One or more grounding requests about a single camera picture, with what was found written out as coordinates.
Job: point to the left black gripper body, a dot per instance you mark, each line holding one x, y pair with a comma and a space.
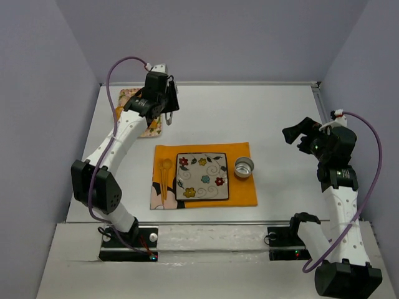
172, 97

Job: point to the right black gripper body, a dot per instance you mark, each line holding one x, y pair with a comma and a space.
304, 136

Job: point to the metal serving tongs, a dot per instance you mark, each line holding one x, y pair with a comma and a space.
169, 118

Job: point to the striped croissant bread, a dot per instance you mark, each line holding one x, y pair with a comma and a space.
118, 110

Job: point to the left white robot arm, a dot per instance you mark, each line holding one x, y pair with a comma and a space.
93, 179

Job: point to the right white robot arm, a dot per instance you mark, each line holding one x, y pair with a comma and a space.
340, 263

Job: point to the floral bread tray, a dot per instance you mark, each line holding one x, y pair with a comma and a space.
155, 129

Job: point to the orange plastic spoon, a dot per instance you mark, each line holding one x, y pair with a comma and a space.
167, 164

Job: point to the orange plastic fork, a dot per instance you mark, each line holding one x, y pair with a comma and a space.
162, 188

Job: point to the small metal cup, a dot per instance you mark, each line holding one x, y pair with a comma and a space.
243, 167

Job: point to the square floral ceramic plate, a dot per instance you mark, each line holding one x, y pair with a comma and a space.
202, 177

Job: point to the orange placemat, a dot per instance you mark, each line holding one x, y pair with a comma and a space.
242, 192

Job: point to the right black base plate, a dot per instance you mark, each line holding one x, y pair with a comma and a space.
283, 246

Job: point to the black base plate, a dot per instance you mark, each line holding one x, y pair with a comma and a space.
283, 246
112, 250

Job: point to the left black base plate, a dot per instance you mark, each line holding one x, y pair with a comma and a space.
112, 250

